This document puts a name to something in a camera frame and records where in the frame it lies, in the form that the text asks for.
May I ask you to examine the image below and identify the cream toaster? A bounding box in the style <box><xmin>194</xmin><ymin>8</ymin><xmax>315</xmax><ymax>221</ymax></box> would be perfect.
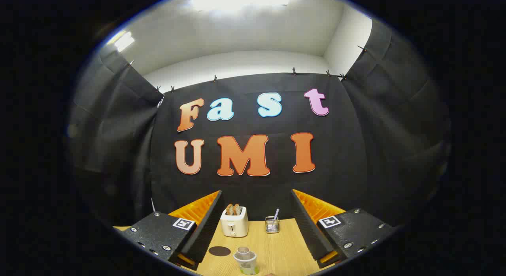
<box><xmin>220</xmin><ymin>206</ymin><xmax>249</xmax><ymax>238</ymax></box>

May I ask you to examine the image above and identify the clear juice bottle white label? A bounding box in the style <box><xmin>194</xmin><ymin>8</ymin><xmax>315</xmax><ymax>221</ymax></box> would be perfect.
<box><xmin>233</xmin><ymin>246</ymin><xmax>258</xmax><ymax>276</ymax></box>

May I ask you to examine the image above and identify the wooden table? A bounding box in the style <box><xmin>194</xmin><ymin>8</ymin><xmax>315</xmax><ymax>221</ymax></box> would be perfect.
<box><xmin>113</xmin><ymin>217</ymin><xmax>336</xmax><ymax>276</ymax></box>

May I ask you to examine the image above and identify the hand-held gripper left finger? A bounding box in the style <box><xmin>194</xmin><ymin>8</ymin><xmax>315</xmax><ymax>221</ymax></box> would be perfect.
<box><xmin>119</xmin><ymin>190</ymin><xmax>226</xmax><ymax>272</ymax></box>

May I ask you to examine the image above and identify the black backdrop cloth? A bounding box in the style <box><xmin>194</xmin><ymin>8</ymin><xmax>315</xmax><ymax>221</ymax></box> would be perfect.
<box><xmin>67</xmin><ymin>19</ymin><xmax>451</xmax><ymax>229</ymax></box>

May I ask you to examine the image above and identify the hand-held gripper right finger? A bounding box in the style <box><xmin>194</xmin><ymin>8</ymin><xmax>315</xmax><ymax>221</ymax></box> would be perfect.
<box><xmin>291</xmin><ymin>189</ymin><xmax>398</xmax><ymax>269</ymax></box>

